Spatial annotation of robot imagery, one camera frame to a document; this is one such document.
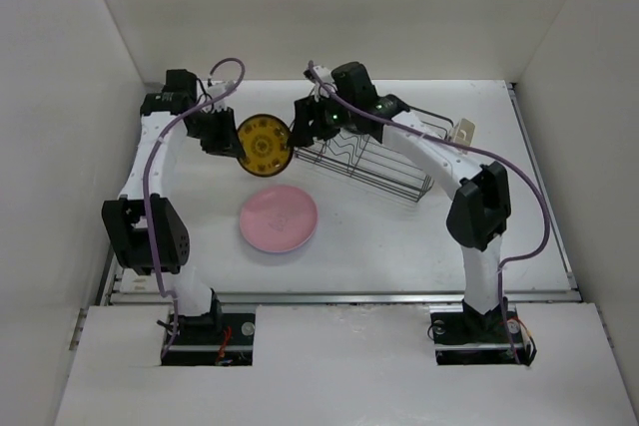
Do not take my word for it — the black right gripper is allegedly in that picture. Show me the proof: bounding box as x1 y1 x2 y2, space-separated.
287 90 357 147

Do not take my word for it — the yellow patterned small plate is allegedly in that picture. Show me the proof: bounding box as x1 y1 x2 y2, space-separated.
238 114 294 178

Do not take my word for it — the grey wire dish rack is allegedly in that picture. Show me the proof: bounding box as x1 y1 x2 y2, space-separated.
295 127 434 203

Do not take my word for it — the pink plate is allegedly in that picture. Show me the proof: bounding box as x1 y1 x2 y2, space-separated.
239 185 319 253

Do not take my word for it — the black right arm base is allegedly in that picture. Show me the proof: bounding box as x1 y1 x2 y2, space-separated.
428 307 537 366

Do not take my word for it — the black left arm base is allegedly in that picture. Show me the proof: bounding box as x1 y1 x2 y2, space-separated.
158 298 257 367

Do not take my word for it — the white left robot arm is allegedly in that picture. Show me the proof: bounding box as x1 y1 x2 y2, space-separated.
101 69 246 337

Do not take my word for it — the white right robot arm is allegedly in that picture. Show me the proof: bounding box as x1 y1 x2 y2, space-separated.
189 82 510 340

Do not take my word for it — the beige cutlery holder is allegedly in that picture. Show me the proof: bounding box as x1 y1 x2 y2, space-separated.
448 118 475 146

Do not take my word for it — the white front cover board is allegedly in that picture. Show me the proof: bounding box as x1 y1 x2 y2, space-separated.
57 303 636 425

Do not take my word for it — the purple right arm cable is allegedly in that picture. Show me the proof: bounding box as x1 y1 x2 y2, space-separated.
304 60 551 365

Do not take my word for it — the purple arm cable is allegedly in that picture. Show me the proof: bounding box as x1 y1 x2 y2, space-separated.
304 60 551 365
142 57 248 362

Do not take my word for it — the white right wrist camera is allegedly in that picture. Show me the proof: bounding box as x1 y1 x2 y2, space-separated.
304 65 333 88

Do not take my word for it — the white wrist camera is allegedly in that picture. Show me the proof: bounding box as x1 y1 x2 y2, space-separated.
304 65 333 88
204 78 237 113

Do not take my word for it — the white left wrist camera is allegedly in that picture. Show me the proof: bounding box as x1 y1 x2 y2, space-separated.
204 78 237 113

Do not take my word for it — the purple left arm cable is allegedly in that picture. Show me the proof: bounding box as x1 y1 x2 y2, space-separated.
142 57 248 362

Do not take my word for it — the aluminium side rail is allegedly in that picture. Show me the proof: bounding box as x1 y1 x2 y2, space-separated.
67 84 170 351

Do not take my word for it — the aluminium table edge rail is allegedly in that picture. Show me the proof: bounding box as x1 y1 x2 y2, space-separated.
96 289 583 305

